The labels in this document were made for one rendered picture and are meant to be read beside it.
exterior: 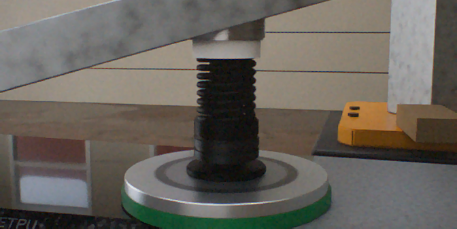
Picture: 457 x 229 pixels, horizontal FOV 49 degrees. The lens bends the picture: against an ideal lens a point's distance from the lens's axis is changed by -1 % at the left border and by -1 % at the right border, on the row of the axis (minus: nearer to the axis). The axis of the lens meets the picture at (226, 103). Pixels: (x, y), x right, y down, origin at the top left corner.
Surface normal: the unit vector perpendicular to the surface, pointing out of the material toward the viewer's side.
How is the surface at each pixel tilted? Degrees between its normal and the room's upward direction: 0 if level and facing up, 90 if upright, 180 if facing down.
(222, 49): 90
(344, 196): 0
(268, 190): 0
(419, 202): 0
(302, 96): 90
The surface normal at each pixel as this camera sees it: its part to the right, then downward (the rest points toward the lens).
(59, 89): -0.22, 0.14
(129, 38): 0.21, 0.14
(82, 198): 0.00, -0.99
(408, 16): -0.97, 0.04
